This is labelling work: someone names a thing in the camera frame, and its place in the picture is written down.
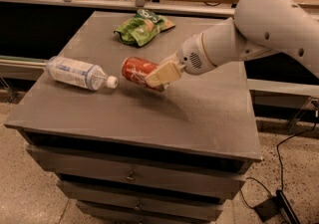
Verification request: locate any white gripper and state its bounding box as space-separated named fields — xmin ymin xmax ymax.
xmin=146 ymin=33 xmax=216 ymax=88

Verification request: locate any red coke can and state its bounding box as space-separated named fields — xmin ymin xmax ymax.
xmin=122 ymin=57 xmax=168 ymax=92

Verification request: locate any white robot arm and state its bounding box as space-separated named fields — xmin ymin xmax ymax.
xmin=146 ymin=0 xmax=319 ymax=88

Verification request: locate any clear blue-label plastic bottle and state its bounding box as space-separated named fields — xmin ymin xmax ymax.
xmin=46 ymin=56 xmax=119 ymax=91

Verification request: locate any green chip bag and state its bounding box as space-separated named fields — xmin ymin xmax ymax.
xmin=115 ymin=9 xmax=175 ymax=47

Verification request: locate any grey drawer cabinet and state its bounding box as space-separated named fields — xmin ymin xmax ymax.
xmin=3 ymin=10 xmax=263 ymax=224

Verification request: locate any top grey drawer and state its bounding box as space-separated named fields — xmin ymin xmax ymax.
xmin=27 ymin=145 xmax=244 ymax=199

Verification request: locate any grey drawer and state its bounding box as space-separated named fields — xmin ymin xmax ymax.
xmin=55 ymin=179 xmax=224 ymax=222
xmin=27 ymin=145 xmax=244 ymax=199
xmin=76 ymin=201 xmax=209 ymax=224

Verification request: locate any middle grey drawer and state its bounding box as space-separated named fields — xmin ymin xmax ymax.
xmin=55 ymin=179 xmax=224 ymax=222

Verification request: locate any bottom grey drawer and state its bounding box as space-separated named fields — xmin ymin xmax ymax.
xmin=76 ymin=201 xmax=209 ymax=224

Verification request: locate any black floor power box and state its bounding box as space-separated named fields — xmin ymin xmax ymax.
xmin=253 ymin=190 xmax=301 ymax=224

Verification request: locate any black floor cable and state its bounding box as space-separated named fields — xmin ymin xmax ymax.
xmin=238 ymin=102 xmax=319 ymax=210

